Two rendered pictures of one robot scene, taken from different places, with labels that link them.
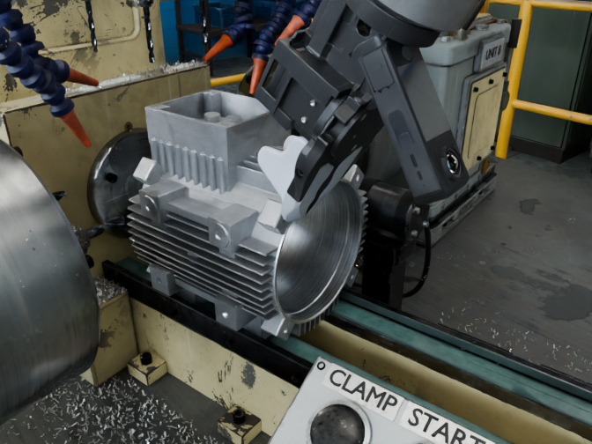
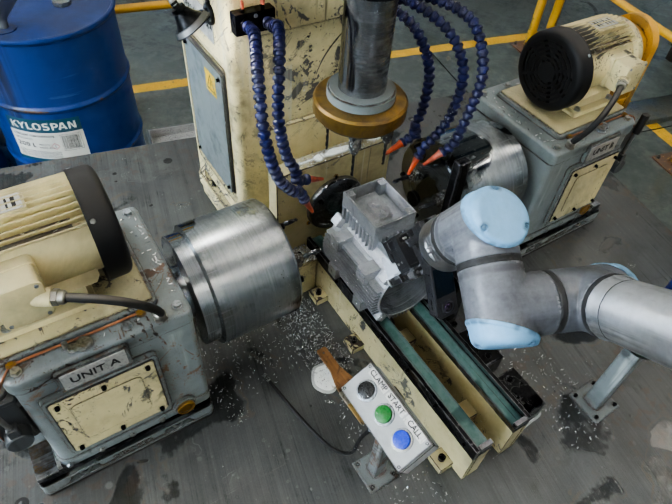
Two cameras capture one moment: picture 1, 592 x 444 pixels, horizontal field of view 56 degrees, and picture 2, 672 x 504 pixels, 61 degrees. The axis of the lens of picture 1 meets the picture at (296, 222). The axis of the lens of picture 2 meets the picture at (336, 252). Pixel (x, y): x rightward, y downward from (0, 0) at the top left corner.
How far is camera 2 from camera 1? 0.68 m
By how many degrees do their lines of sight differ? 25
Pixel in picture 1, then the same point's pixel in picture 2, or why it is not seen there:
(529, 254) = not seen: hidden behind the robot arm
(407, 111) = (432, 287)
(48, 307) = (284, 298)
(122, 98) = (336, 163)
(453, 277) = not seen: hidden behind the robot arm
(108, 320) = (304, 271)
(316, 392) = (365, 374)
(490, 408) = (465, 383)
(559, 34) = not seen: outside the picture
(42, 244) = (286, 276)
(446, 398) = (450, 369)
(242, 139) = (384, 230)
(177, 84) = (369, 151)
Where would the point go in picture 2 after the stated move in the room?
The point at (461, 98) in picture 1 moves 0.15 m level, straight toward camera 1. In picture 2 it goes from (563, 178) to (538, 210)
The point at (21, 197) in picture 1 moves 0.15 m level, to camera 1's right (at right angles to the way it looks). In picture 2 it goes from (282, 256) to (358, 281)
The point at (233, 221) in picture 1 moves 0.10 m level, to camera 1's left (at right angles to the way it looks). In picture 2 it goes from (367, 273) to (320, 258)
